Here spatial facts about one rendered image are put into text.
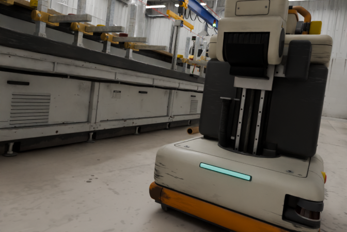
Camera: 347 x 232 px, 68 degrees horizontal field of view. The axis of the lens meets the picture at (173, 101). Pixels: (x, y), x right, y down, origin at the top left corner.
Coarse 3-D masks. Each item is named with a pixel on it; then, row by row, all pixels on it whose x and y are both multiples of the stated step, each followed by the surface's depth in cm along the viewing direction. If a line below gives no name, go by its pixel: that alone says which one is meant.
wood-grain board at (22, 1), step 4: (16, 0) 138; (20, 0) 140; (24, 0) 142; (16, 4) 143; (20, 4) 142; (24, 4) 142; (28, 4) 144; (28, 8) 149; (32, 8) 148; (48, 8) 155; (48, 12) 155; (52, 12) 157; (56, 12) 160; (88, 24) 183; (140, 44) 238; (144, 44) 243; (160, 52) 272; (164, 52) 276; (168, 52) 284; (204, 68) 395
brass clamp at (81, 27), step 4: (72, 24) 155; (76, 24) 154; (80, 24) 156; (84, 24) 159; (72, 28) 155; (76, 28) 155; (80, 28) 157; (84, 28) 159; (84, 32) 160; (88, 32) 162
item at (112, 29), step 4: (88, 28) 159; (92, 28) 157; (96, 28) 156; (100, 28) 154; (104, 28) 152; (108, 28) 151; (112, 28) 150; (116, 28) 148; (120, 28) 147; (124, 28) 149; (72, 32) 167; (92, 32) 161; (96, 32) 159; (100, 32) 157; (104, 32) 156; (108, 32) 154; (112, 32) 153; (116, 32) 151; (120, 32) 150
